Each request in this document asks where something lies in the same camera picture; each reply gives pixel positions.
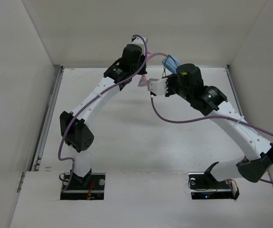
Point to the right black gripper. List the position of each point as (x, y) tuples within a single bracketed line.
[(171, 78)]

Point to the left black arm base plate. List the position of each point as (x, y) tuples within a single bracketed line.
[(89, 188)]

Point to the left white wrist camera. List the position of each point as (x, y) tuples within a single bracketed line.
[(139, 42)]

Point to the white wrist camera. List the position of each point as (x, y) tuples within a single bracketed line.
[(157, 87), (139, 42)]

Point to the left metal table rail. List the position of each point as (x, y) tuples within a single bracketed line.
[(46, 121)]

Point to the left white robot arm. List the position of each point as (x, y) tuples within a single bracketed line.
[(75, 125)]

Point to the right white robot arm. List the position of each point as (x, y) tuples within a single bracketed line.
[(187, 82)]

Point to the pink blue cat-ear headphones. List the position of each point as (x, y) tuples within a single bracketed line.
[(169, 62)]

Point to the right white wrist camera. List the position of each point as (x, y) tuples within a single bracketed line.
[(157, 87)]

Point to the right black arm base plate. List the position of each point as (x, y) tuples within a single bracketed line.
[(201, 189)]

